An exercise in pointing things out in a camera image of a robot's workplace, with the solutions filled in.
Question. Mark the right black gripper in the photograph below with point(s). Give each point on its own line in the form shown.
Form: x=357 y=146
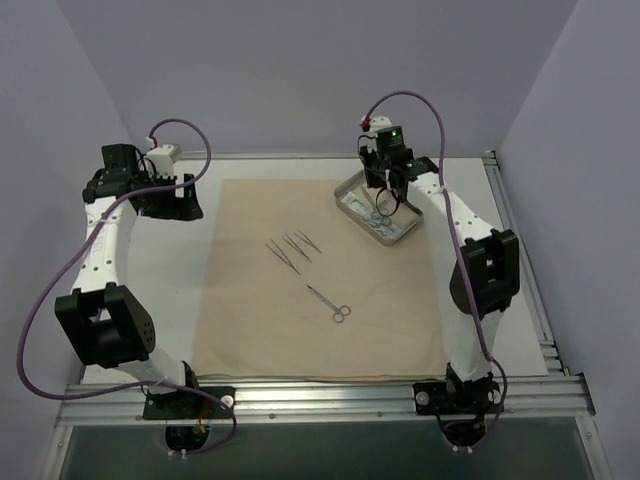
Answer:
x=382 y=176

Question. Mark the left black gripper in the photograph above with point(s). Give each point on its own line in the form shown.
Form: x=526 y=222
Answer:
x=167 y=198

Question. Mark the steel surgical forceps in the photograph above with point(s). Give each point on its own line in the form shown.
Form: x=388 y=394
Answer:
x=378 y=221

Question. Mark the metal instrument tray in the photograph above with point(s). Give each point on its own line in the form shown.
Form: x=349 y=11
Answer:
x=404 y=217

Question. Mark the fine point steel tweezers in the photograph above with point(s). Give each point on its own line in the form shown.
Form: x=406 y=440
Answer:
x=303 y=237

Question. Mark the curved tip steel tweezers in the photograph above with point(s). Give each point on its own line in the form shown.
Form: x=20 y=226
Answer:
x=287 y=239

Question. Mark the steel surgical scissors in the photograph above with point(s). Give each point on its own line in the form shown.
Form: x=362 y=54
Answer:
x=339 y=312

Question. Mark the beige cloth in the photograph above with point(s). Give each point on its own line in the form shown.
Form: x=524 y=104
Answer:
x=258 y=319

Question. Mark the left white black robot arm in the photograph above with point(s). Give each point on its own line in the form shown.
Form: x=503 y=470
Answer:
x=104 y=321

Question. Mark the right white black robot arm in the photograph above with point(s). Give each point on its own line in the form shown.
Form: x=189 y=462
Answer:
x=486 y=273

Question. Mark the green white suture packet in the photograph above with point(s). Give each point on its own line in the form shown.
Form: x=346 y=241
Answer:
x=357 y=206

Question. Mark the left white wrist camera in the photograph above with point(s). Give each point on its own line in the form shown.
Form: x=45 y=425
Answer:
x=163 y=159

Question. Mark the back aluminium rail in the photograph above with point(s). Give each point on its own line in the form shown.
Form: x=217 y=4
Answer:
x=201 y=156

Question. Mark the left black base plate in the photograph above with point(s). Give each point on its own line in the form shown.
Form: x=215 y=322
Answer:
x=180 y=405

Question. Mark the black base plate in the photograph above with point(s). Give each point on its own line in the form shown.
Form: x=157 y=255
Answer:
x=444 y=398
x=180 y=405

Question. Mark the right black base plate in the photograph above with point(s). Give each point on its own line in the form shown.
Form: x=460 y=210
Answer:
x=444 y=398

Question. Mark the front aluminium rail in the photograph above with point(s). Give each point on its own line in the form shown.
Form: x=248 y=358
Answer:
x=313 y=402

